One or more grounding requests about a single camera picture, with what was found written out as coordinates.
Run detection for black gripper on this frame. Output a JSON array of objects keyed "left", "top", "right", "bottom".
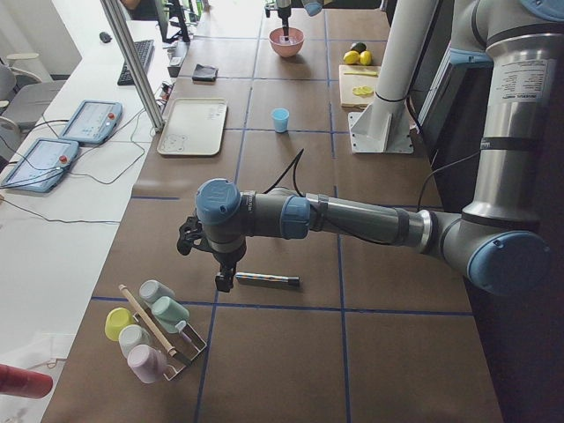
[{"left": 176, "top": 216, "right": 247, "bottom": 292}]

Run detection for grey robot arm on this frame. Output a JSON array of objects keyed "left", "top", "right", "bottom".
[
  {"left": 263, "top": 0, "right": 330, "bottom": 27},
  {"left": 177, "top": 1, "right": 563, "bottom": 295}
]

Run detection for green cup on rack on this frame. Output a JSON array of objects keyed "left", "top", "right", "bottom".
[{"left": 151, "top": 296, "right": 189, "bottom": 333}]

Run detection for grey cup on rack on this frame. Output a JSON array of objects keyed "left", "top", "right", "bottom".
[{"left": 138, "top": 279, "right": 175, "bottom": 307}]

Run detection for white cup on rack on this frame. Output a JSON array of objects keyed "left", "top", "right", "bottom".
[{"left": 118, "top": 324, "right": 152, "bottom": 359}]

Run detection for pink cup on rack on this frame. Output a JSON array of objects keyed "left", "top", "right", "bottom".
[{"left": 127, "top": 345, "right": 167, "bottom": 383}]

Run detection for yellow cup on rack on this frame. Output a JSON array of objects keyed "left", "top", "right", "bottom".
[{"left": 104, "top": 308, "right": 134, "bottom": 342}]

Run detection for light blue plastic cup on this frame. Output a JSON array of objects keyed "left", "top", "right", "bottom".
[{"left": 271, "top": 108, "right": 290, "bottom": 133}]

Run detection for steel muddler with black tip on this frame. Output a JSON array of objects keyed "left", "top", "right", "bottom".
[{"left": 235, "top": 272, "right": 301, "bottom": 288}]

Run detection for wooden stick on rack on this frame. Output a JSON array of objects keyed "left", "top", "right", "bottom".
[{"left": 118, "top": 285, "right": 177, "bottom": 357}]

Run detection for cream bear serving tray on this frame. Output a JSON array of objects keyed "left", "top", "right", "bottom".
[{"left": 156, "top": 98, "right": 227, "bottom": 157}]

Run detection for blue teach pendant far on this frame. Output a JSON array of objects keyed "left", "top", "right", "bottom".
[{"left": 59, "top": 100, "right": 122, "bottom": 145}]

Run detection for blue teach pendant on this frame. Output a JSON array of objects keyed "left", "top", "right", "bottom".
[
  {"left": 1, "top": 138, "right": 80, "bottom": 193},
  {"left": 59, "top": 100, "right": 122, "bottom": 145}
]

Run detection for folded grey cloth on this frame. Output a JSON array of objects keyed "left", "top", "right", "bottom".
[{"left": 191, "top": 63, "right": 219, "bottom": 82}]

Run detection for blue teach pendant near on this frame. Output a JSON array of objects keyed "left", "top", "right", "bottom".
[{"left": 1, "top": 138, "right": 80, "bottom": 193}]

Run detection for red cylinder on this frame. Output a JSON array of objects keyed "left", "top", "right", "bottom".
[{"left": 1, "top": 364, "right": 53, "bottom": 399}]

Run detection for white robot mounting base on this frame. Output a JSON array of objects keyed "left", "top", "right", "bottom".
[{"left": 348, "top": 0, "right": 441, "bottom": 154}]

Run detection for lemon slices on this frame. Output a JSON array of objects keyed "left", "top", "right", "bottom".
[{"left": 352, "top": 85, "right": 374, "bottom": 97}]

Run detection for pink plastic bowl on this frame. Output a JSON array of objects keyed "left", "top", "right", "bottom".
[{"left": 269, "top": 27, "right": 305, "bottom": 58}]

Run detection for black keyboard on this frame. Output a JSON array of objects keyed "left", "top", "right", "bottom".
[{"left": 116, "top": 39, "right": 156, "bottom": 86}]

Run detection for yellow plastic knife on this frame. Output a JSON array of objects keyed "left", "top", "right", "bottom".
[{"left": 343, "top": 70, "right": 379, "bottom": 78}]

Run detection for yellow lemon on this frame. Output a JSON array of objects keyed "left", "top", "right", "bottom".
[
  {"left": 359, "top": 50, "right": 373, "bottom": 66},
  {"left": 343, "top": 50, "right": 360, "bottom": 65}
]

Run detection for green avocado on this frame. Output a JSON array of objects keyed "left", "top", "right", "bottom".
[{"left": 350, "top": 41, "right": 367, "bottom": 54}]

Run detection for grey office chair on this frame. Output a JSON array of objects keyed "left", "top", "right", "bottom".
[{"left": 1, "top": 52, "right": 65, "bottom": 132}]

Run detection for computer mouse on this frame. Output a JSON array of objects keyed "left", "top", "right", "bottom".
[{"left": 99, "top": 32, "right": 112, "bottom": 44}]

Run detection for wire cup rack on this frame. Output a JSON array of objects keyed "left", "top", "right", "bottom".
[{"left": 147, "top": 312, "right": 207, "bottom": 382}]

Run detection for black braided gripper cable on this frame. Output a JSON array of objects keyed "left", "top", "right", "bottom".
[{"left": 262, "top": 147, "right": 306, "bottom": 197}]

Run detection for aluminium frame post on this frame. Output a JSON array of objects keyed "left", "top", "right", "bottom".
[{"left": 100, "top": 0, "right": 165, "bottom": 133}]

